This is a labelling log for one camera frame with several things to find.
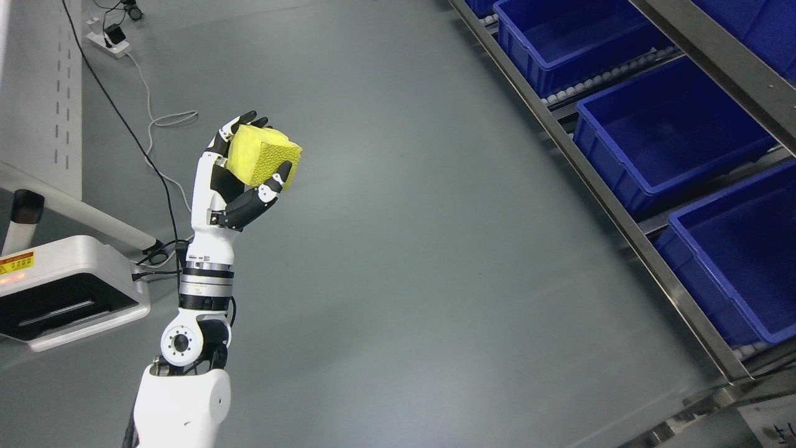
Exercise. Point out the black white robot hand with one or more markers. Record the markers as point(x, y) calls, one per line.
point(222, 205)

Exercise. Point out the yellow foam block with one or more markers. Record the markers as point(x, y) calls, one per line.
point(254, 154)

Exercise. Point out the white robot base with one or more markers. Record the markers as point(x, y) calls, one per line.
point(64, 290)

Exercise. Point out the blue plastic bin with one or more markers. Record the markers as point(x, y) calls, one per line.
point(734, 252)
point(558, 44)
point(658, 139)
point(767, 28)

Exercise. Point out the white perforated panel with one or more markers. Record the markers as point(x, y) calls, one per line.
point(41, 119)

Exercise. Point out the white power strip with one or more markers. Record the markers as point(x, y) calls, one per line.
point(97, 35)

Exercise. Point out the steel shelf rack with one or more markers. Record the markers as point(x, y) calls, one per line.
point(758, 378)

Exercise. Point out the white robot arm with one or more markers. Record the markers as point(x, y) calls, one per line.
point(184, 395)

